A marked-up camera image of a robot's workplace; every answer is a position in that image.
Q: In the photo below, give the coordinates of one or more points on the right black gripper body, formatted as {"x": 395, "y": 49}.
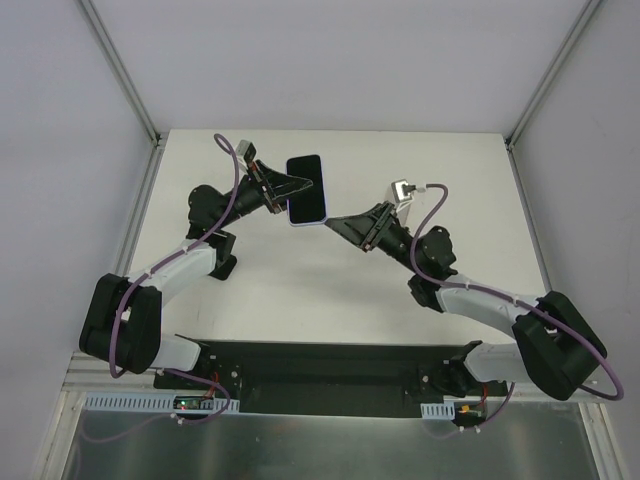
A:
{"x": 376, "y": 228}

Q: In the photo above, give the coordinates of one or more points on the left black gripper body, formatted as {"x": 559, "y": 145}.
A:
{"x": 266, "y": 186}

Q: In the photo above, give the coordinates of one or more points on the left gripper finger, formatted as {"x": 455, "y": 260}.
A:
{"x": 275, "y": 185}
{"x": 278, "y": 205}

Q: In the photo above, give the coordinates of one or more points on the purple phone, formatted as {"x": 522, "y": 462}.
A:
{"x": 308, "y": 207}

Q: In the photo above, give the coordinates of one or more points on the clear phone case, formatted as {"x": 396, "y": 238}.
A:
{"x": 402, "y": 209}

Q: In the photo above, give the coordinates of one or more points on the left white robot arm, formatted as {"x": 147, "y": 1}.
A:
{"x": 123, "y": 325}

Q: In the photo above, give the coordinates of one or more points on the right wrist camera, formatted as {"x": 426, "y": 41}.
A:
{"x": 402, "y": 191}

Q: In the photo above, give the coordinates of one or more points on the left aluminium frame post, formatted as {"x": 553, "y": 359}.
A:
{"x": 119, "y": 70}

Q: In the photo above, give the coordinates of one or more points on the aluminium frame post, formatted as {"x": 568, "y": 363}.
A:
{"x": 571, "y": 40}
{"x": 119, "y": 70}

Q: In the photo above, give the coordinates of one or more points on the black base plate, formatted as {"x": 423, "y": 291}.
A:
{"x": 386, "y": 381}

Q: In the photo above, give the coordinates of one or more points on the right white cable duct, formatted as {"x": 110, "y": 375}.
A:
{"x": 444, "y": 411}

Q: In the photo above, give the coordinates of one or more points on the white cable duct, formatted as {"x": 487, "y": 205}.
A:
{"x": 444, "y": 411}
{"x": 158, "y": 403}

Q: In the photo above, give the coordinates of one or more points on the left white cable duct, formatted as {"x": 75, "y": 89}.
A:
{"x": 158, "y": 403}

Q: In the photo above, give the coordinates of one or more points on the right aluminium frame post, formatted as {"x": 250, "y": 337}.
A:
{"x": 571, "y": 40}

